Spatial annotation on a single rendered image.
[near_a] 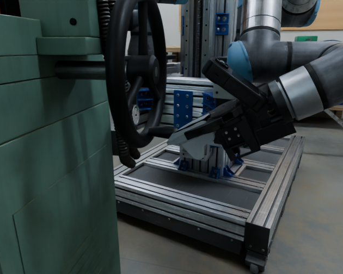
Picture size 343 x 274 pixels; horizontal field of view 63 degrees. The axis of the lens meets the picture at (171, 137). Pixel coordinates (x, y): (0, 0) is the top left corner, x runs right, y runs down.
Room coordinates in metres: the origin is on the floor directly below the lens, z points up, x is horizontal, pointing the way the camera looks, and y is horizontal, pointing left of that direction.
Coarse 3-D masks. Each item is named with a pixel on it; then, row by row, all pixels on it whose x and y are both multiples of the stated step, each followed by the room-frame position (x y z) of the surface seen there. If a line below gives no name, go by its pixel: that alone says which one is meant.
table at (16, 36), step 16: (0, 16) 0.45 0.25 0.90; (16, 16) 0.48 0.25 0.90; (0, 32) 0.44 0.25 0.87; (16, 32) 0.47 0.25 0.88; (32, 32) 0.51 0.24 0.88; (0, 48) 0.44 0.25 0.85; (16, 48) 0.47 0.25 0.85; (32, 48) 0.50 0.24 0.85; (48, 48) 0.51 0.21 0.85; (64, 48) 0.50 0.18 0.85; (80, 48) 0.50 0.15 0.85; (96, 48) 0.53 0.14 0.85
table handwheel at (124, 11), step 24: (120, 0) 0.44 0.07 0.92; (144, 0) 0.53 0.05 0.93; (120, 24) 0.42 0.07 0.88; (144, 24) 0.54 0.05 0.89; (120, 48) 0.40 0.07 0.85; (144, 48) 0.53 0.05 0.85; (72, 72) 0.55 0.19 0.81; (96, 72) 0.54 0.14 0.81; (120, 72) 0.40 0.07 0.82; (144, 72) 0.51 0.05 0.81; (120, 96) 0.40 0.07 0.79; (120, 120) 0.41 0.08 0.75; (144, 144) 0.49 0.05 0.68
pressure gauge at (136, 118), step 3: (132, 105) 0.81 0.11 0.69; (135, 105) 0.81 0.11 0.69; (132, 108) 0.80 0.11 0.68; (135, 108) 0.82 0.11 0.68; (138, 108) 0.84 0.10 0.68; (132, 111) 0.79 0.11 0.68; (135, 111) 0.81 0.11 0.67; (138, 111) 0.84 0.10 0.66; (132, 114) 0.79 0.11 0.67; (135, 114) 0.81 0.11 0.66; (138, 114) 0.84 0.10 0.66; (135, 117) 0.81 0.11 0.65; (138, 117) 0.84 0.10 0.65; (135, 120) 0.81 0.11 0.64; (138, 120) 0.83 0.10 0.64; (135, 123) 0.81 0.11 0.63
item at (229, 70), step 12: (216, 60) 0.45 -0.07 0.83; (204, 72) 0.45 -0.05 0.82; (216, 72) 0.44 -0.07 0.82; (228, 72) 0.44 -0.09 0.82; (228, 84) 0.44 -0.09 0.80; (240, 84) 0.43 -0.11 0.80; (252, 84) 0.47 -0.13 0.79; (240, 96) 0.43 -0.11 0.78; (252, 96) 0.43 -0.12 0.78; (264, 96) 0.44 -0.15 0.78; (252, 108) 0.43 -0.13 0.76
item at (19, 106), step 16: (32, 80) 0.49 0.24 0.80; (48, 80) 0.54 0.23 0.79; (64, 80) 0.59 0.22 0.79; (80, 80) 0.65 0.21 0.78; (96, 80) 0.72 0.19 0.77; (0, 96) 0.42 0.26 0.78; (16, 96) 0.45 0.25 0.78; (32, 96) 0.49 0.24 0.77; (48, 96) 0.53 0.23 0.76; (64, 96) 0.58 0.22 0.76; (80, 96) 0.64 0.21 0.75; (96, 96) 0.72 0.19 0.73; (0, 112) 0.41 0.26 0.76; (16, 112) 0.45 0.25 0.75; (32, 112) 0.48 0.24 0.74; (48, 112) 0.52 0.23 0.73; (64, 112) 0.57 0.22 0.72; (0, 128) 0.41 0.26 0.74; (16, 128) 0.44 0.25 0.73; (32, 128) 0.47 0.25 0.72
